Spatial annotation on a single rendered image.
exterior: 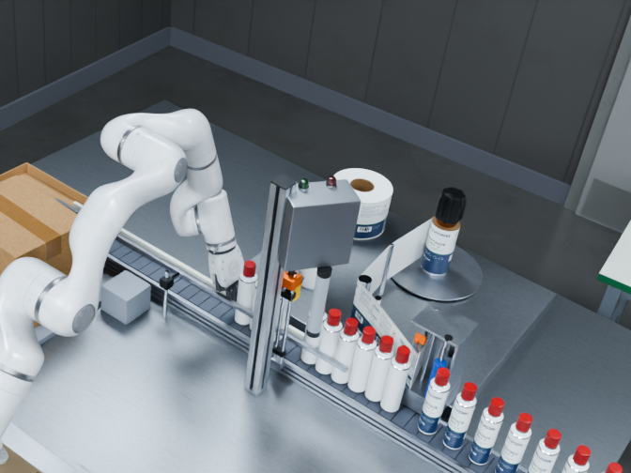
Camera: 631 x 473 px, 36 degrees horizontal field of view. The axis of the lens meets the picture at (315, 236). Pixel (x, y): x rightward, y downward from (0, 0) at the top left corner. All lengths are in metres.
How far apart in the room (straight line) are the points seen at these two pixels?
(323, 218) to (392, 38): 3.18
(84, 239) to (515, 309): 1.41
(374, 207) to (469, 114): 2.29
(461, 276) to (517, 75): 2.21
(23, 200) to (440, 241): 1.22
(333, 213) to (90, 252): 0.55
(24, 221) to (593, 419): 1.64
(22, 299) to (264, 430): 0.73
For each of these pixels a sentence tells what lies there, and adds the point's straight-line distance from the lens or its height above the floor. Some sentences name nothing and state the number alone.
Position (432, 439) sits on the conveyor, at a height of 0.88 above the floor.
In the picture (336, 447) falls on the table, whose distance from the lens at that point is 2.54.
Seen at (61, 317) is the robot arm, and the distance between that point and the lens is 2.15.
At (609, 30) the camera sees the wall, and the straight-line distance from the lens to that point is 4.90.
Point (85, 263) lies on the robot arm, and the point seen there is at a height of 1.36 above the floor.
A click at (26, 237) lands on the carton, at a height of 1.12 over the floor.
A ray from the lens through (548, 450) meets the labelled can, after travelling 2.39.
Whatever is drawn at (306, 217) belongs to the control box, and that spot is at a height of 1.44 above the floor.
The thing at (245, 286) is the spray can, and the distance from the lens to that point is 2.65.
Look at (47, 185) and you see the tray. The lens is 3.35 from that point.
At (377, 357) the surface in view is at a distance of 2.49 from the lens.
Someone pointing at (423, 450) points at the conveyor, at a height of 0.86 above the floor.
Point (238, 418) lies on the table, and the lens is 2.57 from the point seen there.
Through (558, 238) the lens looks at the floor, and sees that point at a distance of 5.03.
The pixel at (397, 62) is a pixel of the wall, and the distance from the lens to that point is 5.37.
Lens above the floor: 2.71
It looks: 36 degrees down
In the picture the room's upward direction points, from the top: 10 degrees clockwise
